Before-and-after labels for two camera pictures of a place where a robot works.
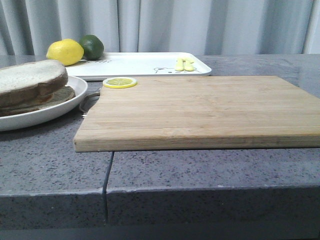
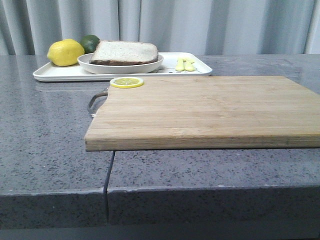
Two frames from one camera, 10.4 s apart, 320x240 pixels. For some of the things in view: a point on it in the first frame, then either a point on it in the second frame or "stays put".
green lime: (93, 47) stays put
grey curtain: (29, 27) stays put
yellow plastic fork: (180, 65) stays put
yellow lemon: (68, 51) stays put
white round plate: (31, 118) -> (84, 60)
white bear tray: (129, 65) stays put
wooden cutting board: (173, 113) stays put
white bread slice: (26, 82) -> (123, 53)
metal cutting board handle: (91, 96) -> (100, 94)
